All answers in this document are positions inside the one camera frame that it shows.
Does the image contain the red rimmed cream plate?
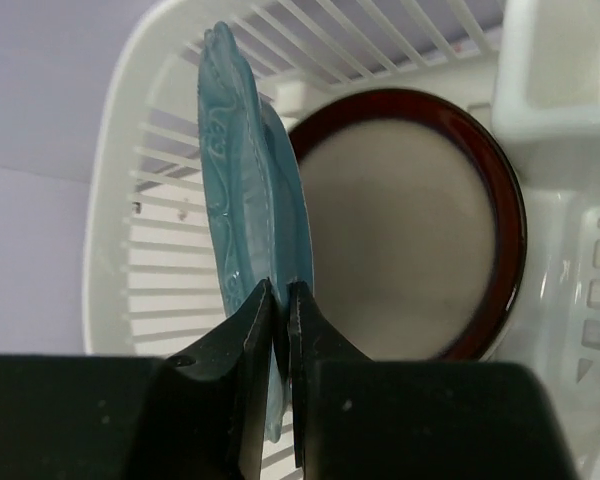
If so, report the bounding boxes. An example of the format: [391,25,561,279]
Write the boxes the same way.
[289,88,527,360]

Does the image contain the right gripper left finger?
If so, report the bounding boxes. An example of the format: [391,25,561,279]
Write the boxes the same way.
[0,281,273,479]

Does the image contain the teal scalloped round plate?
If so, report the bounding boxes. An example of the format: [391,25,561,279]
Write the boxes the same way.
[197,22,314,443]

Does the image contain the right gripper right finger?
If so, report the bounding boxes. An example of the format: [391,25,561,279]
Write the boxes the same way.
[288,282,578,479]

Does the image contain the white plastic dish bin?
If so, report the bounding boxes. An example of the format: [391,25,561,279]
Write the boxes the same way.
[83,1,600,479]

